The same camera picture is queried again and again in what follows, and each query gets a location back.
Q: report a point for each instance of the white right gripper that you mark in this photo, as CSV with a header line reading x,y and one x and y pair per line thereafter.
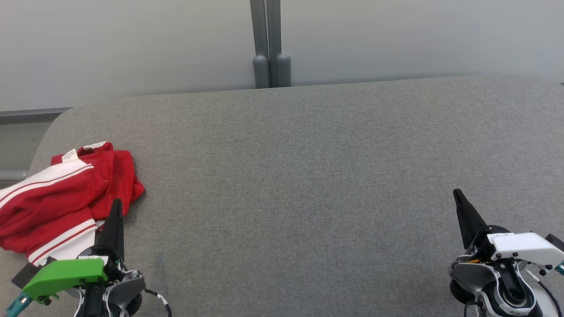
x,y
524,246

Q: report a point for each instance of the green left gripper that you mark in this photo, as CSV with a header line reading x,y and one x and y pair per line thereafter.
x,y
66,275

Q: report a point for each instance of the red Bulls basketball jersey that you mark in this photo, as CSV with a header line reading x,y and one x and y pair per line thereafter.
x,y
119,180

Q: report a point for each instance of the red shorts with white stripe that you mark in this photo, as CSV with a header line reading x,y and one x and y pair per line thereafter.
x,y
39,211

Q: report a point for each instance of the grey metal floor tube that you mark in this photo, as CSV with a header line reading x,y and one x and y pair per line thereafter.
x,y
11,175

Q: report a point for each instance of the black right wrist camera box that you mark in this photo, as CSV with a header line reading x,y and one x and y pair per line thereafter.
x,y
556,242

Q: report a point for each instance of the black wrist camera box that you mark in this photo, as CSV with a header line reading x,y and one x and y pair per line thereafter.
x,y
28,273
556,242

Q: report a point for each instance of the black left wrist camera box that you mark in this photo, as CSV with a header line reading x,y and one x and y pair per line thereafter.
x,y
28,273

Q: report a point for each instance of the grey wall skirting rail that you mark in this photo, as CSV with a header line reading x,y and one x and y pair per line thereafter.
x,y
31,112

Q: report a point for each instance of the grey partition post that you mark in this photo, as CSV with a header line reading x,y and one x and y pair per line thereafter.
x,y
261,39
282,39

